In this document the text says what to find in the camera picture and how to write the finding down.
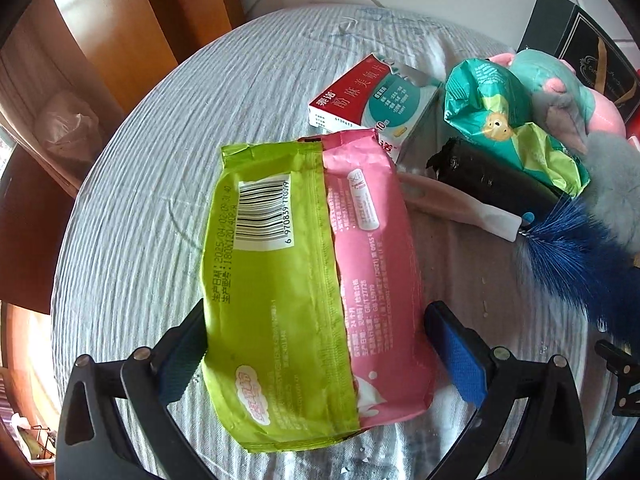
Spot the sheer pinkish curtain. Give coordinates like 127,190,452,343
0,50,126,196

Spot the black gift box gold ribbon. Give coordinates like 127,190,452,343
517,0,640,126

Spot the red and white medicine box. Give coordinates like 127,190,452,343
308,53,443,163

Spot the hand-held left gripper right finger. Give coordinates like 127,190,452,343
424,301,586,480

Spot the metal wire rack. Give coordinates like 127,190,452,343
12,412,57,462

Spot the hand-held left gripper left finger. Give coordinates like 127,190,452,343
56,299,221,480

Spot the black pouch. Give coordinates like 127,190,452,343
426,137,563,217

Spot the wooden headboard frame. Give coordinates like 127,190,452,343
10,0,246,106

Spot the green wet wipe pack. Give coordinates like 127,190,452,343
202,140,361,453

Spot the green crinkled snack bag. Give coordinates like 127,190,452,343
444,57,591,197

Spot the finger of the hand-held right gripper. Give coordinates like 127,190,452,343
596,340,640,417

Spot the clear plastic bag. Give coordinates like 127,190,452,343
40,92,101,161

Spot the blue bottle brush white handle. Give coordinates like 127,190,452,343
400,170,640,333

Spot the grey furry plush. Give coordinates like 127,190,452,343
542,105,640,257

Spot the pink wet wipe pack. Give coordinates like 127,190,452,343
297,129,440,431

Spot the wooden nightstand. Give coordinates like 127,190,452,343
0,145,76,313

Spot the teal plush toy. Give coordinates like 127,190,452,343
492,50,608,156

